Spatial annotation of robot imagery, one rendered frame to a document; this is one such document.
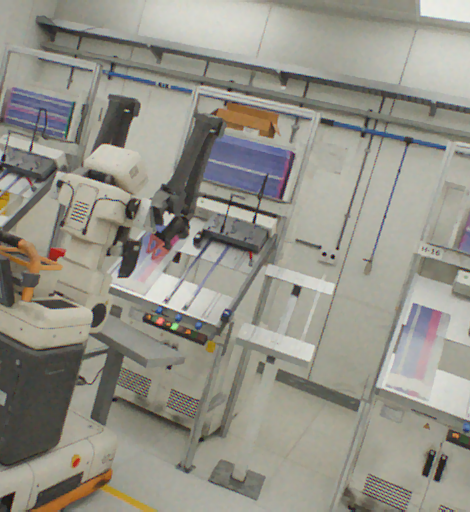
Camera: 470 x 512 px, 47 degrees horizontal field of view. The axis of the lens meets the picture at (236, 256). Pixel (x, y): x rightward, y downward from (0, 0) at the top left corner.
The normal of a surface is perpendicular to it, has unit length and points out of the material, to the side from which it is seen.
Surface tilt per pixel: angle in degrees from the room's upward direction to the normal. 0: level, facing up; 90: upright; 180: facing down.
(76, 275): 82
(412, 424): 90
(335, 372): 90
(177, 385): 90
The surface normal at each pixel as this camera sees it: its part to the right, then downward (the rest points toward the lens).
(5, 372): -0.43, -0.04
